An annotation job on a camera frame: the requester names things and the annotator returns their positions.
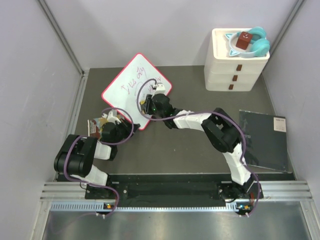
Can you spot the teal cat ear headphones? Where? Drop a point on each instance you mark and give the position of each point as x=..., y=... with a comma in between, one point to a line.
x=259, y=45

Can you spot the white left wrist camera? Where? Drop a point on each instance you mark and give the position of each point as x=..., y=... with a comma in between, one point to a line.
x=111, y=117

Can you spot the black book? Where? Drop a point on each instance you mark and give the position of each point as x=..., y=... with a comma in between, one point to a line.
x=266, y=140

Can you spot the black mounting base plate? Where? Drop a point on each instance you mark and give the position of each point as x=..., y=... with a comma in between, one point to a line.
x=188, y=189

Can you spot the brown cube toy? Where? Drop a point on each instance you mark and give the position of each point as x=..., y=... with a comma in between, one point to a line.
x=243, y=40

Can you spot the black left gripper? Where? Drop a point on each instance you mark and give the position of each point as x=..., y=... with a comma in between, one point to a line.
x=126, y=125

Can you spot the white three drawer unit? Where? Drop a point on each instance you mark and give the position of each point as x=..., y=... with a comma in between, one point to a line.
x=223, y=73

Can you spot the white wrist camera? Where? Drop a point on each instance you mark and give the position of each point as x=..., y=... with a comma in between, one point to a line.
x=158, y=88
x=111, y=117

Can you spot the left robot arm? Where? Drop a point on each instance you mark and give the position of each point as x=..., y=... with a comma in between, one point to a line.
x=100, y=144

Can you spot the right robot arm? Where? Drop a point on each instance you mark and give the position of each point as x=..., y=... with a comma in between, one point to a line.
x=223, y=133

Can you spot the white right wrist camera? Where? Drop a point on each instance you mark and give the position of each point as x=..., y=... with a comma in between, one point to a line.
x=158, y=88

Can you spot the pink framed whiteboard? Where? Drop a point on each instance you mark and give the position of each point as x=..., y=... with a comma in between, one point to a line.
x=131, y=84

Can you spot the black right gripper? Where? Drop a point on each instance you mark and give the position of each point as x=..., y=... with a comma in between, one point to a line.
x=149, y=103

